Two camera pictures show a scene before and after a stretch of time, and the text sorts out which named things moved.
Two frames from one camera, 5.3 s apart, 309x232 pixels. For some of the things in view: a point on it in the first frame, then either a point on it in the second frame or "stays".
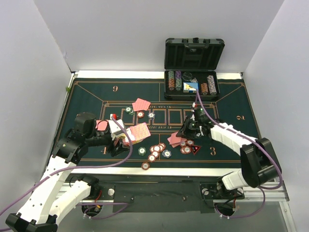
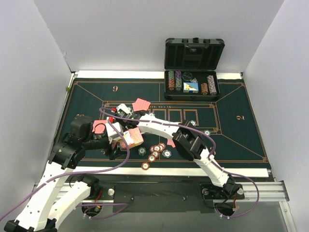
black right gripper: [189, 129] to [123, 118]
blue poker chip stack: [166, 153] stays
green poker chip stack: [142, 151] stays
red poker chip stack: [155, 150] stays
